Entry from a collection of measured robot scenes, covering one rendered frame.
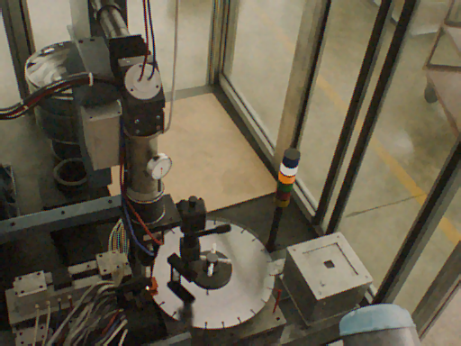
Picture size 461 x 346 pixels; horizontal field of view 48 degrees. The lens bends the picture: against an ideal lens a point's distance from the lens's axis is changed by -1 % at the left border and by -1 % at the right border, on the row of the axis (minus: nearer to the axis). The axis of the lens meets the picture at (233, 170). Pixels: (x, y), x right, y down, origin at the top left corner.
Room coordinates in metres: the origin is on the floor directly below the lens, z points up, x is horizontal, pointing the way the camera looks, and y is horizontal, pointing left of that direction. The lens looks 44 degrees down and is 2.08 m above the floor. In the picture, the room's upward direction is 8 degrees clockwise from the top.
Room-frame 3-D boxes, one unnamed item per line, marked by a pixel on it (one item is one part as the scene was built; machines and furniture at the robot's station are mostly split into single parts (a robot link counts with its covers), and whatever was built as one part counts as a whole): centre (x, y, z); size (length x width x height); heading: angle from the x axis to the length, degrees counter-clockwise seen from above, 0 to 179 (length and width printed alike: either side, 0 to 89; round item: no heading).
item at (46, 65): (1.37, 0.55, 0.93); 0.31 x 0.31 x 0.36
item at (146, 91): (0.83, 0.23, 1.45); 0.35 x 0.07 x 0.28; 28
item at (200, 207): (0.72, 0.07, 1.17); 0.06 x 0.05 x 0.20; 109
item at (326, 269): (0.89, -0.30, 0.82); 0.18 x 0.18 x 0.15; 28
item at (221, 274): (0.78, 0.02, 0.96); 0.11 x 0.11 x 0.03
